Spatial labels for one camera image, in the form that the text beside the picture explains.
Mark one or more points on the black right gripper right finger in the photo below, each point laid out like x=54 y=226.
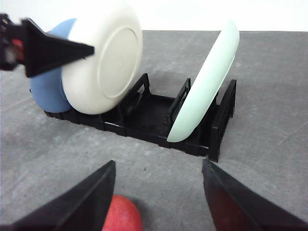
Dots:
x=235 y=206

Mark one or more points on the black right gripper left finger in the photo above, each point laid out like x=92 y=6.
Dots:
x=83 y=207

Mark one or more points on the red pomegranate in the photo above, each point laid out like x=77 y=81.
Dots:
x=123 y=216

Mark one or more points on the black plate rack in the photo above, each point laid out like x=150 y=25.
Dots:
x=140 y=115

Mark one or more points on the blue plate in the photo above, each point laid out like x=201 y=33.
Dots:
x=46 y=87

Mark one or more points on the white plate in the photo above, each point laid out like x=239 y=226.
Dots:
x=101 y=82

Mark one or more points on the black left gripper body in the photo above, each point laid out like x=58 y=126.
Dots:
x=12 y=52

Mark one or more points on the light green plate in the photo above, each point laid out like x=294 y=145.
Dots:
x=206 y=82

